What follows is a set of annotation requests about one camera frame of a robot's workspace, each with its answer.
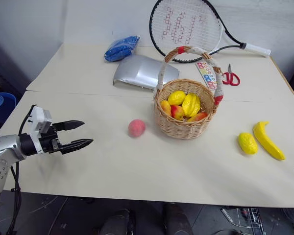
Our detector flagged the silver foil bag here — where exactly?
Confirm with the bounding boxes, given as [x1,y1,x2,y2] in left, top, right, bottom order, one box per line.
[112,54,181,94]

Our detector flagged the orange yellow peach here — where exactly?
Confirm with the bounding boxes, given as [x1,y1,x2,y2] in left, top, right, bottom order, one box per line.
[160,99,172,116]

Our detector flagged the red yellow apple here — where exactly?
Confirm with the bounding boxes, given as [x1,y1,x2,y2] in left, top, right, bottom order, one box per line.
[170,104,185,121]

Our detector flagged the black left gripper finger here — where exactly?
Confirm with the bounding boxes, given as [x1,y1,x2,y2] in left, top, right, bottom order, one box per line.
[59,138,94,155]
[52,120,85,132]

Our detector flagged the red handled scissors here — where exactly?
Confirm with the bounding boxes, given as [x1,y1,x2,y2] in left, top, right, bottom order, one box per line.
[221,63,241,87]

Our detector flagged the colourful sticker sheet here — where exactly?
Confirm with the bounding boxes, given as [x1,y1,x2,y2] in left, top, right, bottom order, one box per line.
[196,62,218,91]

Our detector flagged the dark rounded shape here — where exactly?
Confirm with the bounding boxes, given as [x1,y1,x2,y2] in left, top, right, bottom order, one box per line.
[97,208,136,235]

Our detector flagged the blue mesh bag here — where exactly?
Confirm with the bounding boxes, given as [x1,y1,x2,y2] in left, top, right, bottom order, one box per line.
[103,35,141,63]

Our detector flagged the black white tennis racket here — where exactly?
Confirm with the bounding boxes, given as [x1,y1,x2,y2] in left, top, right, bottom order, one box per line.
[148,0,272,63]

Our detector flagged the round yellow lemon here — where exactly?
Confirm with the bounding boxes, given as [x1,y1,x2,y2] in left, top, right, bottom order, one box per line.
[167,90,187,106]

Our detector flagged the yellow starfruit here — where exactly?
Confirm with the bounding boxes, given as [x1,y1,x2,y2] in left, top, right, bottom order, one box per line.
[181,93,201,118]

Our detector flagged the oblong yellow lemon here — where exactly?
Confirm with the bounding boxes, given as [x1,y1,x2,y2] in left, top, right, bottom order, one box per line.
[238,132,259,155]

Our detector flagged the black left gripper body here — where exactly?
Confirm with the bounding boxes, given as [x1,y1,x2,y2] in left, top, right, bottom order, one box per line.
[38,124,64,154]

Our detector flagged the blue plastic bucket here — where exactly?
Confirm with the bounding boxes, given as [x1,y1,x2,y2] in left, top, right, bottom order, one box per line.
[0,92,17,123]

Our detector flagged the yellow banana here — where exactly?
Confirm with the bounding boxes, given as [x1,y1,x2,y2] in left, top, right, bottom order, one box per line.
[252,121,286,161]

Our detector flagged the wicker basket with wrapped handle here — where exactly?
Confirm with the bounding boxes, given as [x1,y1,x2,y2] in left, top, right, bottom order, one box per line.
[152,45,224,141]

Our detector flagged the white wire frame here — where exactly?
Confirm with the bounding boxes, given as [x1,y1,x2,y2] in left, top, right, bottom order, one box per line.
[220,207,263,231]

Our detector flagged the red orange mango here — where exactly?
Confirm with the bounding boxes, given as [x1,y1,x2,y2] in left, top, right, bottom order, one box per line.
[186,112,209,123]

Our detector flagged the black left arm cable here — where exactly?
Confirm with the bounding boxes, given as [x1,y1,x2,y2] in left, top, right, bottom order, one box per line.
[4,111,37,235]

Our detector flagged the pink peach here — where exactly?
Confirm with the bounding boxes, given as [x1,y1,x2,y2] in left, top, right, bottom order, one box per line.
[128,118,147,138]

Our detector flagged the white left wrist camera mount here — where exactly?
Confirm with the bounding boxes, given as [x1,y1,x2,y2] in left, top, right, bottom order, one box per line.
[26,105,52,155]

